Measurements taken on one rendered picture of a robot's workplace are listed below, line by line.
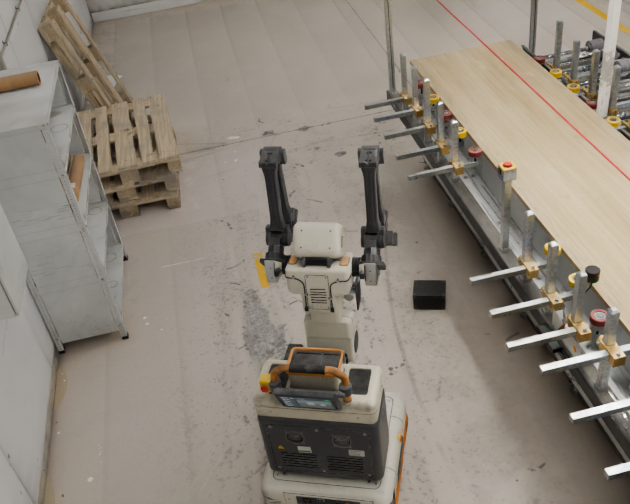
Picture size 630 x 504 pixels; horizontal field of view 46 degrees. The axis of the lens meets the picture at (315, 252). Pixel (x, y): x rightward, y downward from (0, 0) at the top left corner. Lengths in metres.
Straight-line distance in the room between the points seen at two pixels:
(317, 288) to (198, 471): 1.38
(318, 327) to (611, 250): 1.43
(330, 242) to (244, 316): 1.86
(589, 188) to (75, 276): 2.96
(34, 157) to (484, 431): 2.77
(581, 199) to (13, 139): 2.96
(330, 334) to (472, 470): 1.05
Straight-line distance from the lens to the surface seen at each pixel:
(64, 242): 4.53
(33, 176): 4.31
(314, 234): 3.12
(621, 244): 3.83
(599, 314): 3.41
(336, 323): 3.37
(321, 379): 3.15
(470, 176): 4.79
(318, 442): 3.37
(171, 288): 5.25
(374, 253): 3.19
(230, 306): 4.96
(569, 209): 4.03
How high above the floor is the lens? 3.19
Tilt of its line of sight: 37 degrees down
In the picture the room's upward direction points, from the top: 9 degrees counter-clockwise
